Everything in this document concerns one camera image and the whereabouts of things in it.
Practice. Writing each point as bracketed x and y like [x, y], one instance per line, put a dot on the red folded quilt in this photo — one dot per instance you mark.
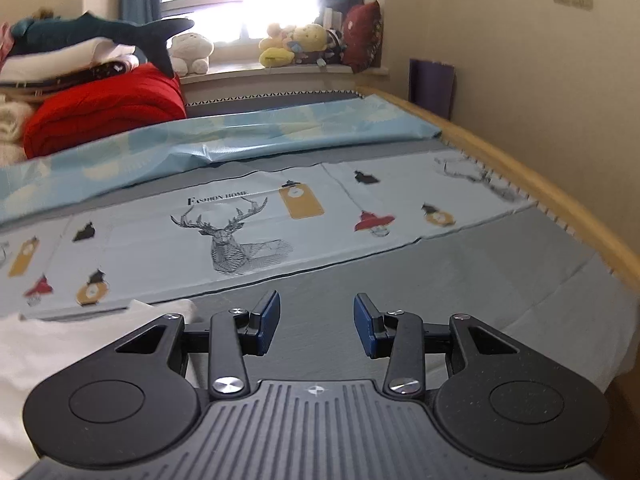
[100, 105]

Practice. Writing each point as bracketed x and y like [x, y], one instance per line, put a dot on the purple board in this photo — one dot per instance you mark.
[432, 87]

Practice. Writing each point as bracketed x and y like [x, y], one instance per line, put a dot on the white folded bedding with pink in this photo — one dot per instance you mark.
[50, 60]

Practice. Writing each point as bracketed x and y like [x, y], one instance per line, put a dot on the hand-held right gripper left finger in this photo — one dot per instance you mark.
[270, 322]

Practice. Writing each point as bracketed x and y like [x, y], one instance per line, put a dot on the cream folded blanket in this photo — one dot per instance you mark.
[10, 125]

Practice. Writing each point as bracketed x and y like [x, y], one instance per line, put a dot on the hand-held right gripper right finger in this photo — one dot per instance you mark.
[362, 330]

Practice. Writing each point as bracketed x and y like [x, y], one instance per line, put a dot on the dark star print cushion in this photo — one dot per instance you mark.
[95, 72]

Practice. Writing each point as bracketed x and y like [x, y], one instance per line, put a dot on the pink cloth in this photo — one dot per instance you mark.
[4, 40]

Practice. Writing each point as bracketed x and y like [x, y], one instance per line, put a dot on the light blue patterned cloth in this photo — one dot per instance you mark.
[250, 130]

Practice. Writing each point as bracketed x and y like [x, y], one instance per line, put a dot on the white plush bear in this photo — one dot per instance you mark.
[190, 50]

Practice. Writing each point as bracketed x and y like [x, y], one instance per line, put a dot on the yellow face plush doll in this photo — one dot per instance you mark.
[310, 35]

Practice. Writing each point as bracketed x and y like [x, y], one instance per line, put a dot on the dark teal shark plush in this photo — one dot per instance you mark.
[75, 30]

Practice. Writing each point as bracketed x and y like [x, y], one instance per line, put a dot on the white small garment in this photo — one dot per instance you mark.
[50, 360]

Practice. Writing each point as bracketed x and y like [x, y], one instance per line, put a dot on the yellow duck plush toy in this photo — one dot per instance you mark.
[275, 55]

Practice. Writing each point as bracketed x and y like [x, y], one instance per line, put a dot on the white window sill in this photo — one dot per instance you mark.
[250, 80]

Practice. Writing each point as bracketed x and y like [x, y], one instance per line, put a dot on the dark red pillow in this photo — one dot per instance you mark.
[362, 35]

